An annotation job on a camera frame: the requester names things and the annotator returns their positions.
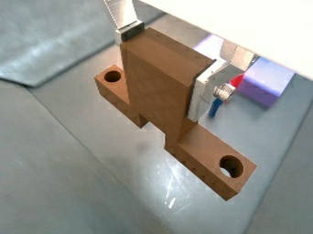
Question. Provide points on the brown T-shaped block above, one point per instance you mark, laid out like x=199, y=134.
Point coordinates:
x=151, y=89

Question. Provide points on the red cylinder peg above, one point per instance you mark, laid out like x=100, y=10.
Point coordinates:
x=236, y=81

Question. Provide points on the purple base board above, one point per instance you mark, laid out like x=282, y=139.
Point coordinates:
x=266, y=79

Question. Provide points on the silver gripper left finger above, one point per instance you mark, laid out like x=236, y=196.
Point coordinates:
x=122, y=16

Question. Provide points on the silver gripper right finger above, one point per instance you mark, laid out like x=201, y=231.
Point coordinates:
x=212, y=84

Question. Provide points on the blue cylinder peg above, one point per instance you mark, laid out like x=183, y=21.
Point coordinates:
x=217, y=103

